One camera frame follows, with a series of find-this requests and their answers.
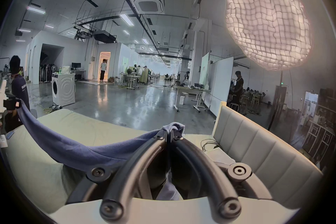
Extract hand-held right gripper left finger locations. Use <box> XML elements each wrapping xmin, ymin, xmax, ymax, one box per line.
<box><xmin>66</xmin><ymin>130</ymin><xmax>168</xmax><ymax>221</ymax></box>

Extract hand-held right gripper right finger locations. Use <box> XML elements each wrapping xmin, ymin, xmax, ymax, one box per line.
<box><xmin>168</xmin><ymin>130</ymin><xmax>273</xmax><ymax>219</ymax></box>

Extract row of tables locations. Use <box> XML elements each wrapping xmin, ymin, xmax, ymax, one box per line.
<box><xmin>114</xmin><ymin>64</ymin><xmax>163</xmax><ymax>90</ymax></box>

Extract white table on wheels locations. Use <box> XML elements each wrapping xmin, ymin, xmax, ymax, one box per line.
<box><xmin>173</xmin><ymin>84</ymin><xmax>212</xmax><ymax>113</ymax></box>

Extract dark blue shirt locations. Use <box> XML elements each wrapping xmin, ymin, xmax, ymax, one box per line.
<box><xmin>16</xmin><ymin>99</ymin><xmax>185</xmax><ymax>201</ymax></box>

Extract bed with pale green sheet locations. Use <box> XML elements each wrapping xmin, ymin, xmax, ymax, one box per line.
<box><xmin>5</xmin><ymin>109</ymin><xmax>235</xmax><ymax>214</ymax></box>

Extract power strip with yellow cable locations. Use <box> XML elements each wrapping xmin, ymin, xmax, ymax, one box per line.
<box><xmin>43</xmin><ymin>104</ymin><xmax>62</xmax><ymax>115</ymax></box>

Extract thin cable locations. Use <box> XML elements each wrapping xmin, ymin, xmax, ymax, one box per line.
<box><xmin>201</xmin><ymin>138</ymin><xmax>223</xmax><ymax>152</ymax></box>

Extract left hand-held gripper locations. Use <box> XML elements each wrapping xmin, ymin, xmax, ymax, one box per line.
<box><xmin>0</xmin><ymin>79</ymin><xmax>22</xmax><ymax>113</ymax></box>

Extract group of people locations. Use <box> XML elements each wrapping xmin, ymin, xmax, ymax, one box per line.
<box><xmin>244</xmin><ymin>88</ymin><xmax>265</xmax><ymax>106</ymax></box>

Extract desk with monitor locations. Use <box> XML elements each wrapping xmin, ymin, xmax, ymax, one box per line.
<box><xmin>71</xmin><ymin>62</ymin><xmax>86</xmax><ymax>79</ymax></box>

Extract white washing machine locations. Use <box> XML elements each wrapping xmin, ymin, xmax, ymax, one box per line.
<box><xmin>51</xmin><ymin>65</ymin><xmax>76</xmax><ymax>107</ymax></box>

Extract beige padded headboard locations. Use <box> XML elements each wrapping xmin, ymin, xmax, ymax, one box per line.
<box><xmin>212</xmin><ymin>101</ymin><xmax>324</xmax><ymax>211</ymax></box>

